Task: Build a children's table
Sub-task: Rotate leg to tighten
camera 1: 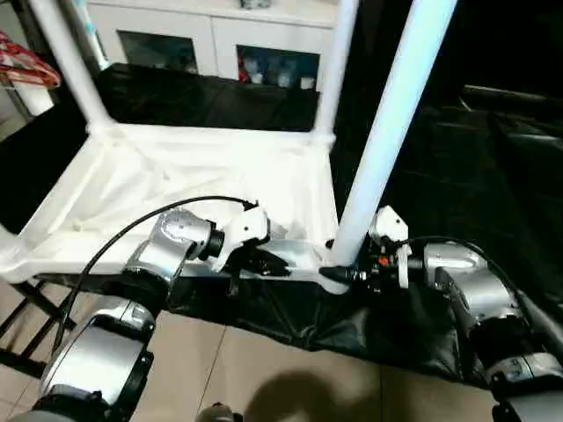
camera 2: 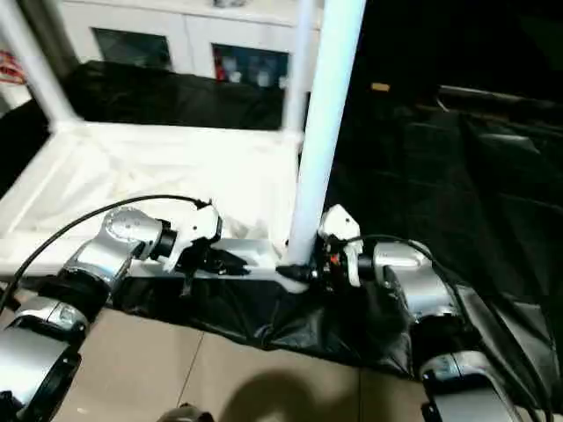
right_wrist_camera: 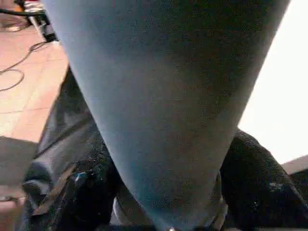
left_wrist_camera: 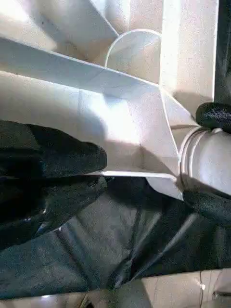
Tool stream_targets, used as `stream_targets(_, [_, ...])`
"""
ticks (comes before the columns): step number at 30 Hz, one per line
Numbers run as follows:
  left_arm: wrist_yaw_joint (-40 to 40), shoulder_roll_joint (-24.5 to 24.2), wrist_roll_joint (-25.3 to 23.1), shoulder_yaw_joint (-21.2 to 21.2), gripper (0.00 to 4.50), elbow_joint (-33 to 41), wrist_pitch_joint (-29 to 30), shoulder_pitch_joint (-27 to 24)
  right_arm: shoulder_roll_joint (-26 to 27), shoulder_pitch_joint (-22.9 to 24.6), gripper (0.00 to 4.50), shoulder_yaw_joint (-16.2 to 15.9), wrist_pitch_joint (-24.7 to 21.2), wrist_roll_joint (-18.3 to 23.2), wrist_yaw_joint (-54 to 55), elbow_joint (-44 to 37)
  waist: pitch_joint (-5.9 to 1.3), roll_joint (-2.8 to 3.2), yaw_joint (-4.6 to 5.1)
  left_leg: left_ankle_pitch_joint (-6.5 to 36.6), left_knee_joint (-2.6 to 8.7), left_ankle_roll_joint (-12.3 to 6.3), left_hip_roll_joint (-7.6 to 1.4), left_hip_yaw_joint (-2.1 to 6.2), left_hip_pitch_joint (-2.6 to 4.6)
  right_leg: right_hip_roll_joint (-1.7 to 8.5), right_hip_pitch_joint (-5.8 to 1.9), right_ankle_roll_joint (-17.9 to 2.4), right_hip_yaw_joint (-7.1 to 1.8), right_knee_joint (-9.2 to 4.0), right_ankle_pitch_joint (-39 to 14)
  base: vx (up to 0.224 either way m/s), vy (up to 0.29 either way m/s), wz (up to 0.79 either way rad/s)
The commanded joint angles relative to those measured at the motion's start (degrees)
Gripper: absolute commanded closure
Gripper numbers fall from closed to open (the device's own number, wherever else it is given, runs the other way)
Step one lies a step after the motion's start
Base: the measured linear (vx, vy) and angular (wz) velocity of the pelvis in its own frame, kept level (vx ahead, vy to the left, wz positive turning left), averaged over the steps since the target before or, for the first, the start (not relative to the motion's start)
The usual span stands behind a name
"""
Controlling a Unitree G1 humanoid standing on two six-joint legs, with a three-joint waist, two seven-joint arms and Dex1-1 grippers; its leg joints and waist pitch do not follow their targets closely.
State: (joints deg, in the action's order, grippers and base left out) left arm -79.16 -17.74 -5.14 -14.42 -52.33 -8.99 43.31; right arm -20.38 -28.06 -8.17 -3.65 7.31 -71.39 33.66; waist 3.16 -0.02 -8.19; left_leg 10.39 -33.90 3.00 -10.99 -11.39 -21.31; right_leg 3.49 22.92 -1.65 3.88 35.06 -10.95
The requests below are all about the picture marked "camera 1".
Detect white plastic table top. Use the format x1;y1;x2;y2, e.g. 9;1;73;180
0;120;353;295

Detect white plastic table leg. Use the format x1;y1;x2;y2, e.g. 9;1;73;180
329;0;461;269
28;0;115;133
0;223;21;260
316;0;360;144

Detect black glossy mat cloth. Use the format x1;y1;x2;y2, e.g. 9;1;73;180
0;61;563;390

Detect black monitor bar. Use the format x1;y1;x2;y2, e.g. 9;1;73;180
461;85;563;105

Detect white glass door cabinet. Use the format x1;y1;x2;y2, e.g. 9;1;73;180
85;0;353;91

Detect white plastic container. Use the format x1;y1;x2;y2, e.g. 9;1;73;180
21;85;56;118

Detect blue white patterned panel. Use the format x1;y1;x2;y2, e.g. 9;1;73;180
81;8;111;71

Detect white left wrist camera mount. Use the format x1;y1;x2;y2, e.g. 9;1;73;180
215;202;270;272

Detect black folding table frame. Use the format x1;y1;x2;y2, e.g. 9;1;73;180
0;280;76;375

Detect red wire hangers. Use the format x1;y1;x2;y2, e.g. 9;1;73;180
0;30;61;89

